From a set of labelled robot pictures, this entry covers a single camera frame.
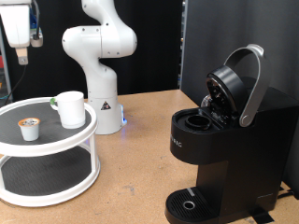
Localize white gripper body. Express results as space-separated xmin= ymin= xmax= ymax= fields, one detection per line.
xmin=0 ymin=3 xmax=33 ymax=49

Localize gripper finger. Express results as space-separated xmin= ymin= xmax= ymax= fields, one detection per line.
xmin=16 ymin=47 xmax=29 ymax=66

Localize white mug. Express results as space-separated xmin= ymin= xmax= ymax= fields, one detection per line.
xmin=50 ymin=91 xmax=87 ymax=130

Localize white coffee pod orange lid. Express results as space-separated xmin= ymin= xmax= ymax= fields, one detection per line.
xmin=17 ymin=117 xmax=42 ymax=143

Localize black Keurig coffee machine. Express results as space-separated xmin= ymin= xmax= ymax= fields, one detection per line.
xmin=164 ymin=43 xmax=299 ymax=224

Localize white two-tier turntable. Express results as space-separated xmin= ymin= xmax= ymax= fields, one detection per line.
xmin=0 ymin=96 xmax=102 ymax=208

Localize clear water tank black lid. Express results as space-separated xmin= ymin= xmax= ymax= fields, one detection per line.
xmin=239 ymin=76 xmax=267 ymax=94

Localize black camera cable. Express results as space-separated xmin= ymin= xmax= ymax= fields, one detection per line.
xmin=29 ymin=0 xmax=44 ymax=49

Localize thin black hanging cable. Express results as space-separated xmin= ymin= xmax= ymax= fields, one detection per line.
xmin=4 ymin=63 xmax=29 ymax=105

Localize grey metal frame post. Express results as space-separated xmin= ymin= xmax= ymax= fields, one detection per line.
xmin=178 ymin=0 xmax=188 ymax=91

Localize black power cables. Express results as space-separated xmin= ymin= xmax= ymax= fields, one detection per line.
xmin=276 ymin=186 xmax=295 ymax=201

